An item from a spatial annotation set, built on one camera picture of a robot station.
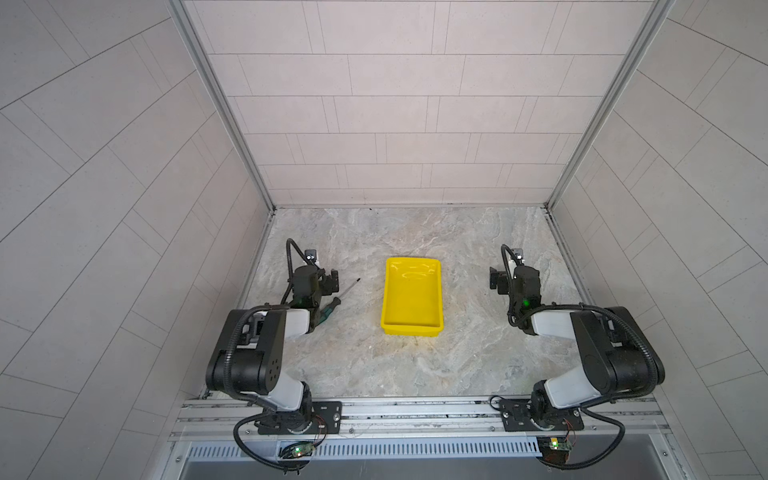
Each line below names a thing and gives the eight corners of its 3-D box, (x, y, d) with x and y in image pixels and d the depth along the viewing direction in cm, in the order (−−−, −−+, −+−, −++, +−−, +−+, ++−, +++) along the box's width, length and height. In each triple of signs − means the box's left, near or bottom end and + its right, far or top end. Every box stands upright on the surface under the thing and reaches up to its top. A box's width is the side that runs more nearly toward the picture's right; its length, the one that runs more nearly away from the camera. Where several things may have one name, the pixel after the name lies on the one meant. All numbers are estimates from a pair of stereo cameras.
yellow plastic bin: (381, 336, 86) (380, 327, 81) (384, 264, 102) (383, 252, 97) (444, 337, 86) (447, 328, 81) (437, 264, 102) (439, 253, 97)
